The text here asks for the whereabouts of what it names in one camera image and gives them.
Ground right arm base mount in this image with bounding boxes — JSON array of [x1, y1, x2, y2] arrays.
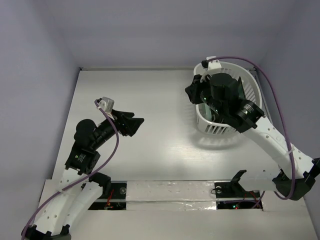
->
[[210, 170, 263, 210]]

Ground light green speckled plate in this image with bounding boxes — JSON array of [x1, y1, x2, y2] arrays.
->
[[200, 89, 222, 123]]

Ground white plastic dish rack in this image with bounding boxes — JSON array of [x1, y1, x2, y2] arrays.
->
[[193, 61, 263, 136]]

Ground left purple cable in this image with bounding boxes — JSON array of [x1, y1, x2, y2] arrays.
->
[[20, 99, 120, 238]]

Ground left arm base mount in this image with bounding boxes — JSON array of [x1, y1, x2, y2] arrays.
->
[[89, 181, 127, 211]]

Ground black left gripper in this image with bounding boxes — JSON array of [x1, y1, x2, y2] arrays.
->
[[92, 108, 144, 149]]

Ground black teal square plate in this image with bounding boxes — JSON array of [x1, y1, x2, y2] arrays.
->
[[235, 76, 246, 101]]

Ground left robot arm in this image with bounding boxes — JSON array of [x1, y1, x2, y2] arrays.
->
[[21, 110, 145, 240]]

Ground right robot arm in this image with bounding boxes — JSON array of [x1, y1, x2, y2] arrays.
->
[[185, 72, 320, 201]]

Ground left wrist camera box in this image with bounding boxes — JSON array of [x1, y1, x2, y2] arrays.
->
[[97, 96, 115, 113]]

